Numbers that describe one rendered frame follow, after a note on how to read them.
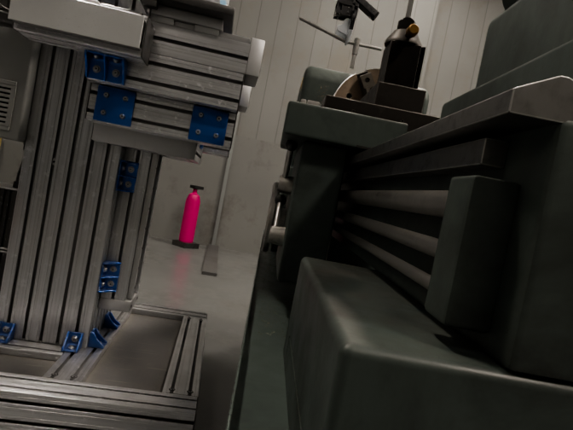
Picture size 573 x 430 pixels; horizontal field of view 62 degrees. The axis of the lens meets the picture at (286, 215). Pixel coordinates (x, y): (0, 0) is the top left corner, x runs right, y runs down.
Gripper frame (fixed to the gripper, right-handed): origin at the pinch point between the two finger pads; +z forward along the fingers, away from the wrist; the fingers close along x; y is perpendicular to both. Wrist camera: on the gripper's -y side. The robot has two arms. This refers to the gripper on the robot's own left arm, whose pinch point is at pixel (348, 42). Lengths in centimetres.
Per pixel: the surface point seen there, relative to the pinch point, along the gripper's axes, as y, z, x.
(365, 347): 14, 70, 158
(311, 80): 11.3, 19.1, 7.8
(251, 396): 18, 84, 136
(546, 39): -2, 43, 143
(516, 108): 8, 54, 158
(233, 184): 54, 64, -365
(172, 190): 119, 84, -360
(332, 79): 3.9, 17.3, 7.8
